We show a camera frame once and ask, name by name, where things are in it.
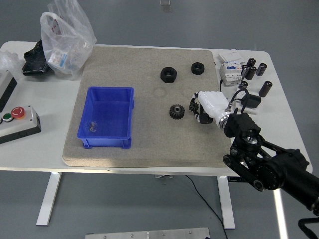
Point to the clear plastic bag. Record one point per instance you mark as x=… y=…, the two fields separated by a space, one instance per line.
x=67 y=32

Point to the grey emergency stop box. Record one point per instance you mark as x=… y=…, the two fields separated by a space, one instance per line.
x=22 y=129

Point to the small shiny metal bits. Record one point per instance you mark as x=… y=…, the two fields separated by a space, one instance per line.
x=92 y=126

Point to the small black gear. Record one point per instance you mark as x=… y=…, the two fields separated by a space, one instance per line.
x=192 y=107

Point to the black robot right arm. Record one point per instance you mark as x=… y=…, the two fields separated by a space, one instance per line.
x=274 y=166

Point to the silver metal plate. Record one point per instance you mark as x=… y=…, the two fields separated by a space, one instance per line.
x=147 y=234

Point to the large black hex nut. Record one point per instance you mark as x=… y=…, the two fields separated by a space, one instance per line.
x=168 y=74

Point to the clear plastic wrap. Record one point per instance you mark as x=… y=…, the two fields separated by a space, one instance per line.
x=10 y=61

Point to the black crumpled pouch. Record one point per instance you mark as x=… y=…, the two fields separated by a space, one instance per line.
x=33 y=62

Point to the small black hex nut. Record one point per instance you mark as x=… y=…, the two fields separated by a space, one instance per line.
x=198 y=68

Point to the blue white carton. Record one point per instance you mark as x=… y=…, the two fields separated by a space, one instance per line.
x=57 y=57

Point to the black power adapter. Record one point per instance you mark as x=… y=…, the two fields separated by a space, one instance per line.
x=254 y=100

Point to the black cylindrical capacitor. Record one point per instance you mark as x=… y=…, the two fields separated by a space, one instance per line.
x=252 y=72
x=243 y=85
x=244 y=72
x=251 y=62
x=261 y=69
x=265 y=88

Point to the black under-table control box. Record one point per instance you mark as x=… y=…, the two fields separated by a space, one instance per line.
x=234 y=179

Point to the green push button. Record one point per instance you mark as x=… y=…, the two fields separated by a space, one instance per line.
x=6 y=117

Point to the white table leg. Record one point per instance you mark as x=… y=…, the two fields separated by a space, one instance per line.
x=226 y=201
x=48 y=199

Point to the grey under-table bracket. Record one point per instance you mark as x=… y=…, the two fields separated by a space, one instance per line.
x=163 y=176

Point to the blue plastic box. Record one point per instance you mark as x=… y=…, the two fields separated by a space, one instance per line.
x=107 y=117

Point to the red emergency stop button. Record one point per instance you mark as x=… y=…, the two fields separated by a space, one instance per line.
x=18 y=112

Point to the white circuit breaker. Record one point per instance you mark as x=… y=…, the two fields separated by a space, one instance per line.
x=230 y=73

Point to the grey-brown mat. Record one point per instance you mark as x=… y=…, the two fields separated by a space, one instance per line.
x=139 y=139

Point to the metal floor socket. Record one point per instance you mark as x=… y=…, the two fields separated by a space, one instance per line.
x=166 y=6

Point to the large black gear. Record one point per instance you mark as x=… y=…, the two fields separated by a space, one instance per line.
x=177 y=112

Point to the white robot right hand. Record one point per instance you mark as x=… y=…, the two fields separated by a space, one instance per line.
x=214 y=103

